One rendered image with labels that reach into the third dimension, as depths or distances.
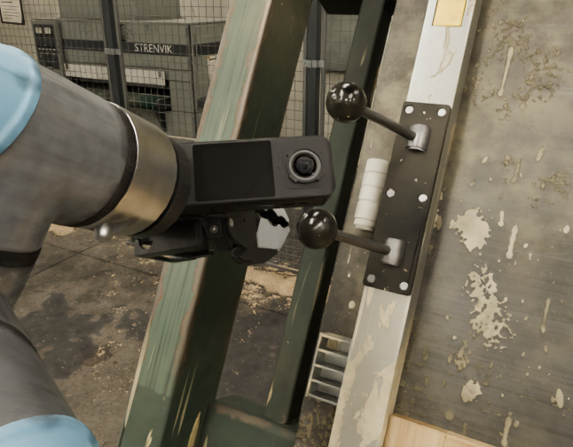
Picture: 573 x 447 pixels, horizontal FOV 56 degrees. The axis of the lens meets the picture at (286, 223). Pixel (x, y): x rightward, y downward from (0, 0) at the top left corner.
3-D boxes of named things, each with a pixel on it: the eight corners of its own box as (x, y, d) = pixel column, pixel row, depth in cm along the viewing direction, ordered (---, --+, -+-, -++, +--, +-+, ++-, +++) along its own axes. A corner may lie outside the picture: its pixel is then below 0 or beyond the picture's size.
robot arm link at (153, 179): (136, 84, 30) (140, 226, 28) (183, 113, 34) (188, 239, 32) (36, 116, 33) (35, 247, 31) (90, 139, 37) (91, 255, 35)
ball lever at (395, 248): (383, 270, 57) (283, 242, 49) (390, 234, 57) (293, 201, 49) (411, 275, 53) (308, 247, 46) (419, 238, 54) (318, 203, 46)
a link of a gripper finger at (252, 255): (258, 220, 49) (208, 200, 41) (275, 216, 49) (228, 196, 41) (262, 270, 48) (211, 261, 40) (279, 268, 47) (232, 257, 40)
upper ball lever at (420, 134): (407, 160, 57) (313, 116, 50) (415, 126, 58) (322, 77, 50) (435, 159, 54) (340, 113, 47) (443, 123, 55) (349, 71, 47)
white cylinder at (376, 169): (371, 163, 62) (356, 230, 62) (364, 156, 60) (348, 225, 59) (396, 167, 61) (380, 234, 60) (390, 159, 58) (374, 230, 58)
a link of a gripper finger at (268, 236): (242, 237, 55) (192, 221, 47) (295, 227, 53) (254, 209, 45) (245, 267, 54) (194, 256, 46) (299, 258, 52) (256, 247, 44)
